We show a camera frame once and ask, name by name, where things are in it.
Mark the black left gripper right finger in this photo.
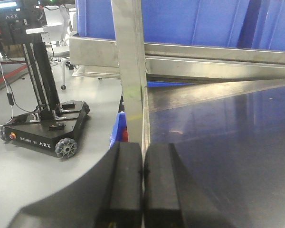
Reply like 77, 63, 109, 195
144, 143, 234, 228

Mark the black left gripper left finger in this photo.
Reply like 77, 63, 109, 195
11, 142, 143, 228

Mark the black ARX mobile robot base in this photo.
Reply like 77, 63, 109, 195
0, 0, 90, 159

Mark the blue bin below shelf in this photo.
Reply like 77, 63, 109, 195
109, 112, 128, 148

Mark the stainless steel shelf rack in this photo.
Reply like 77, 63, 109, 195
68, 0, 285, 228

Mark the blue plastic bin upper shelf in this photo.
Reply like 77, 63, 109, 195
76, 0, 285, 51

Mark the white office chair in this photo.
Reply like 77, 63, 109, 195
41, 6, 76, 90

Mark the white cable with black plug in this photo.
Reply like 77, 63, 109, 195
0, 23, 38, 129

